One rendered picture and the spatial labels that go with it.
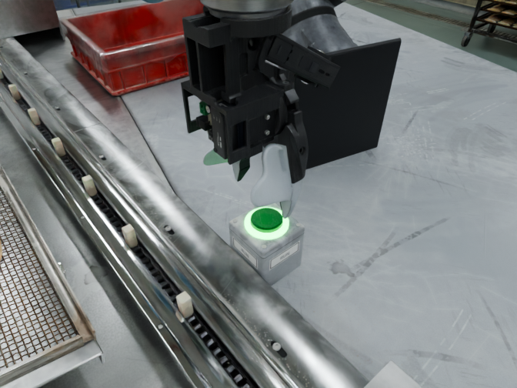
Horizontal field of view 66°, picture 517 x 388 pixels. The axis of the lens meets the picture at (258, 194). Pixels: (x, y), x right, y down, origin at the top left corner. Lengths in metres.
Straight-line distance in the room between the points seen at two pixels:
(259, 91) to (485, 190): 0.50
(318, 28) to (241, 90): 0.37
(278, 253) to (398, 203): 0.26
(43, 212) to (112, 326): 0.26
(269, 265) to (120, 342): 0.19
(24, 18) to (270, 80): 1.07
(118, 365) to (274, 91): 0.34
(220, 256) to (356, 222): 0.23
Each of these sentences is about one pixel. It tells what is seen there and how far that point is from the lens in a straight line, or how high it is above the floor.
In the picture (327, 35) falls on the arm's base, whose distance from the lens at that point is 0.70.
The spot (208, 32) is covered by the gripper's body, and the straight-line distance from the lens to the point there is 0.31.
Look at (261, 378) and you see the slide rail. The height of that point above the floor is 0.85.
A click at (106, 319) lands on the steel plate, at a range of 0.53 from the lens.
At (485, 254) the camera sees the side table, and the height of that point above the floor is 0.82.
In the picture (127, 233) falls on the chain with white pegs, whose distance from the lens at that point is 0.55.
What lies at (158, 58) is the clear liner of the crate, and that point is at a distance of 1.00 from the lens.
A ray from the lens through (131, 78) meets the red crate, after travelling 1.00.
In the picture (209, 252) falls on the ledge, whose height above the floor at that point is 0.86.
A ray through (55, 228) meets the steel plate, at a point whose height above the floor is 0.82.
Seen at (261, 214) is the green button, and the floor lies 0.91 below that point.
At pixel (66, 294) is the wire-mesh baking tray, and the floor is 0.89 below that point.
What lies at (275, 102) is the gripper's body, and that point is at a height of 1.08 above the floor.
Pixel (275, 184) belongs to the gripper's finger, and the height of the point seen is 1.00.
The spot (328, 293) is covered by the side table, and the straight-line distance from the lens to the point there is 0.53.
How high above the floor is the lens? 1.24
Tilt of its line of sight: 40 degrees down
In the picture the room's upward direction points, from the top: straight up
